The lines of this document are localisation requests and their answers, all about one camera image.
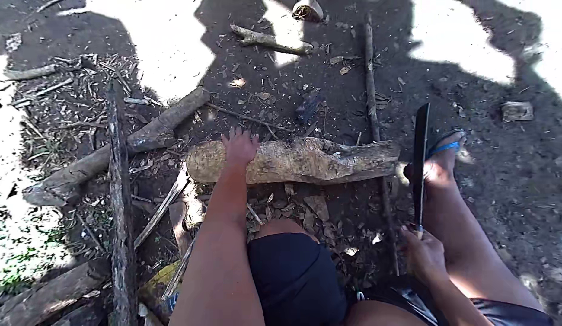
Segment person's left hand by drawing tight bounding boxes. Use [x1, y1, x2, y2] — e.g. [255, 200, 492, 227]
[221, 126, 261, 166]

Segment person's right hand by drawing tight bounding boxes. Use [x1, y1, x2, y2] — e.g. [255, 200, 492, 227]
[400, 225, 448, 286]

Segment thick peeled pale log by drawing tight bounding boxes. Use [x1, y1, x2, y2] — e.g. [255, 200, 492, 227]
[186, 137, 401, 186]

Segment machete with black blade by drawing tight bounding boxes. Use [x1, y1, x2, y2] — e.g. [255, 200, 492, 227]
[411, 103, 431, 240]

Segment person's left forearm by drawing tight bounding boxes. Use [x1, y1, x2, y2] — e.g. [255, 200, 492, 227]
[168, 161, 266, 326]

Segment person's right forearm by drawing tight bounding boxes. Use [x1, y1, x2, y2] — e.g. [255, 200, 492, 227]
[428, 269, 495, 326]

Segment thin dark twig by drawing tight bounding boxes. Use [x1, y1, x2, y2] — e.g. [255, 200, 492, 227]
[206, 102, 295, 133]

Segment long thick brown log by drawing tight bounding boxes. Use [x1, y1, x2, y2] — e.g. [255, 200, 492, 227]
[22, 86, 211, 208]

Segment pale split wood stick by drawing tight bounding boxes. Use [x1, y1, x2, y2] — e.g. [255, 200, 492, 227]
[134, 163, 190, 250]

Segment flat brown wood chip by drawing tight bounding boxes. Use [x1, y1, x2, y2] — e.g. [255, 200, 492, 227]
[303, 195, 330, 222]

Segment brown wood plank piece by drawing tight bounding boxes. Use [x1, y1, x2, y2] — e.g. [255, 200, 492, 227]
[168, 200, 192, 260]

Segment short forked branch piece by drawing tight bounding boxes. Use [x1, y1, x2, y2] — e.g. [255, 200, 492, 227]
[230, 24, 315, 56]

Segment person's legs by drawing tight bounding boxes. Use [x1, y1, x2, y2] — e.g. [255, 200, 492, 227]
[247, 128, 554, 326]

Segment long thin brown pole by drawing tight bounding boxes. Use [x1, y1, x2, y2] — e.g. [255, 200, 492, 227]
[364, 13, 400, 276]

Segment pile of wood chips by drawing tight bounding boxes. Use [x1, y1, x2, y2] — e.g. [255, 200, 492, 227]
[11, 53, 143, 159]

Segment long pale splintered stick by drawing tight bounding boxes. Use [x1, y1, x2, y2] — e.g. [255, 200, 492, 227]
[161, 232, 198, 301]

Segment short pale hollow stump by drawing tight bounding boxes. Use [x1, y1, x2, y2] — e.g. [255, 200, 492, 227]
[292, 0, 324, 23]

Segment small square wood block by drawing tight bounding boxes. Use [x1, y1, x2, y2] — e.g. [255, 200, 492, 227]
[501, 101, 534, 122]

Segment short grey branch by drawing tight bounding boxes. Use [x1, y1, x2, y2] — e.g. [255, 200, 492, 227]
[4, 64, 58, 82]

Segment thick grey-brown log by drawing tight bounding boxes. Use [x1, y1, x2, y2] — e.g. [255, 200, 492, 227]
[0, 257, 112, 326]

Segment dark weathered wooden post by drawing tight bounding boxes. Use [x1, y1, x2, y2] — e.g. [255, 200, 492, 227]
[106, 79, 138, 326]

